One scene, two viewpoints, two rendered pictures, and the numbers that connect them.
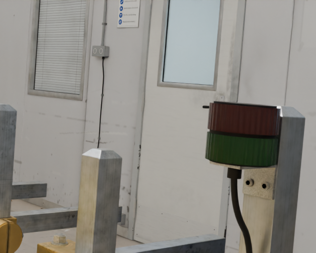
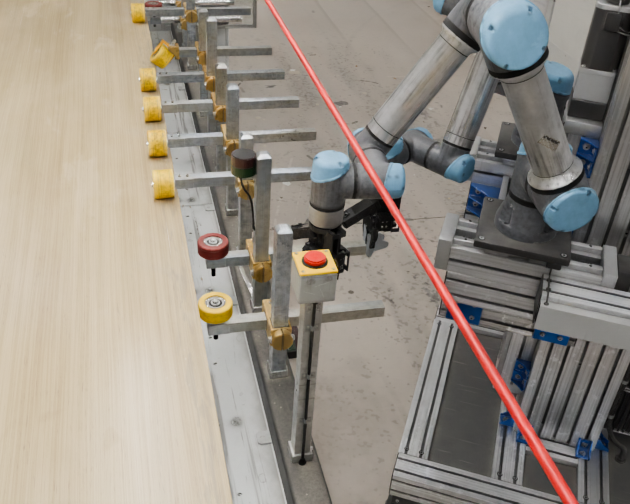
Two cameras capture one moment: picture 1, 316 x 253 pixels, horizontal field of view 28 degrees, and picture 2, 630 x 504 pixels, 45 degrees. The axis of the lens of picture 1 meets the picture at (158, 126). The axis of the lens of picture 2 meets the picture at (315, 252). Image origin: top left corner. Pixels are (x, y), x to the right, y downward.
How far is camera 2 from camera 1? 1.49 m
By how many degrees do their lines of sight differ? 40
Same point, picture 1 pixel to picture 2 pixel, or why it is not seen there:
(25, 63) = not seen: outside the picture
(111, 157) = (247, 138)
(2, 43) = not seen: outside the picture
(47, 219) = (267, 137)
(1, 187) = (233, 125)
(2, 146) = (232, 106)
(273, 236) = (257, 197)
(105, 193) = not seen: hidden behind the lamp
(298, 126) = (267, 162)
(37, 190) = (292, 103)
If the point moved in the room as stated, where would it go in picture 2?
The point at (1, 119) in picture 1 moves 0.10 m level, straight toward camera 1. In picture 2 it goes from (231, 93) to (218, 107)
